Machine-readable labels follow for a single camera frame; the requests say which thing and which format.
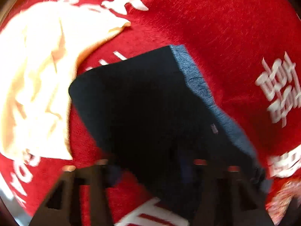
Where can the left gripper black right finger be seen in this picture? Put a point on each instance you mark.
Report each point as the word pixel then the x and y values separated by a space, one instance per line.
pixel 222 191

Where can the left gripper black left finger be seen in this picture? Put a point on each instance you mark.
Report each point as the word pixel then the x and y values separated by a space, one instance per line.
pixel 62 204

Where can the black pants grey waistband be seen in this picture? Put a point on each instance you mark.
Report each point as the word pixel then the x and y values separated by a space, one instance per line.
pixel 149 111

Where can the cream cloth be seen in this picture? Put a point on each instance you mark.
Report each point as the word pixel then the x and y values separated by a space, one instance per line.
pixel 41 50

